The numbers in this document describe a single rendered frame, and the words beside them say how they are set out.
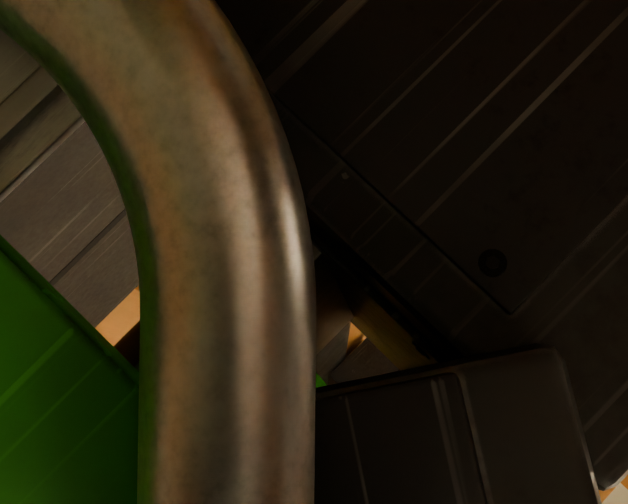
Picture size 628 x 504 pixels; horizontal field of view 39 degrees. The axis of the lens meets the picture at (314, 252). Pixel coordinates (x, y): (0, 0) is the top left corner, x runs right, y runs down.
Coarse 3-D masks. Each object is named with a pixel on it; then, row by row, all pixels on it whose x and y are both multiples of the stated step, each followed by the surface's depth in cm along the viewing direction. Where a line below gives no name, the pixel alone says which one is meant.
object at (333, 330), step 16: (320, 256) 30; (320, 272) 31; (320, 288) 33; (336, 288) 36; (320, 304) 36; (336, 304) 38; (320, 320) 38; (336, 320) 42; (128, 336) 30; (320, 336) 41; (128, 352) 29
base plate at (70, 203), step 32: (64, 160) 60; (96, 160) 63; (32, 192) 60; (64, 192) 63; (96, 192) 66; (0, 224) 59; (32, 224) 63; (64, 224) 66; (96, 224) 70; (128, 224) 75; (32, 256) 66; (64, 256) 70; (96, 256) 75; (128, 256) 80; (64, 288) 75; (96, 288) 80; (128, 288) 86; (96, 320) 86
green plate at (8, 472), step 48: (0, 240) 18; (0, 288) 17; (48, 288) 18; (0, 336) 17; (48, 336) 17; (96, 336) 18; (0, 384) 17; (48, 384) 17; (96, 384) 17; (0, 432) 17; (48, 432) 17; (96, 432) 17; (0, 480) 17; (48, 480) 17; (96, 480) 17
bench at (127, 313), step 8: (136, 288) 94; (128, 296) 93; (136, 296) 95; (120, 304) 93; (128, 304) 95; (136, 304) 97; (112, 312) 93; (120, 312) 95; (128, 312) 97; (136, 312) 99; (104, 320) 93; (112, 320) 95; (120, 320) 97; (128, 320) 99; (136, 320) 101; (96, 328) 93; (104, 328) 95; (112, 328) 97; (120, 328) 99; (128, 328) 101; (104, 336) 97; (112, 336) 99; (120, 336) 101; (112, 344) 101
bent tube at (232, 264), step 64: (0, 0) 14; (64, 0) 14; (128, 0) 14; (192, 0) 14; (64, 64) 14; (128, 64) 14; (192, 64) 14; (128, 128) 14; (192, 128) 14; (256, 128) 14; (128, 192) 14; (192, 192) 14; (256, 192) 14; (192, 256) 14; (256, 256) 14; (192, 320) 14; (256, 320) 14; (192, 384) 14; (256, 384) 14; (192, 448) 14; (256, 448) 14
